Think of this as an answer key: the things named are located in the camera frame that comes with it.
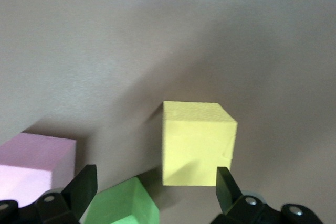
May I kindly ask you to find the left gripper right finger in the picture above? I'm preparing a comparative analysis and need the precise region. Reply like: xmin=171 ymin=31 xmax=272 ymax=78
xmin=209 ymin=166 xmax=322 ymax=224

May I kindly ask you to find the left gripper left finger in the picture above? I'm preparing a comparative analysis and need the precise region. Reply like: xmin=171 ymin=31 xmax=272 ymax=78
xmin=0 ymin=164 xmax=98 ymax=224

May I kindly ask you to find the yellow foam cube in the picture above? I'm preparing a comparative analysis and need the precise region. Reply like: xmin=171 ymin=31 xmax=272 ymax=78
xmin=162 ymin=100 xmax=239 ymax=187

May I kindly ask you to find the green foam cube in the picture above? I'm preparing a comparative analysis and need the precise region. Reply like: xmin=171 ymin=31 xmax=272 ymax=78
xmin=84 ymin=176 xmax=160 ymax=224

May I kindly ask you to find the pink foam cube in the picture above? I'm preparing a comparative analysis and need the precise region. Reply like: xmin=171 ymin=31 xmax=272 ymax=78
xmin=0 ymin=132 xmax=77 ymax=208

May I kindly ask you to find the brown paper table cover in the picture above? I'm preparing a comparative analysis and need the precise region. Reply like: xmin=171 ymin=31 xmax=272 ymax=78
xmin=0 ymin=0 xmax=336 ymax=224

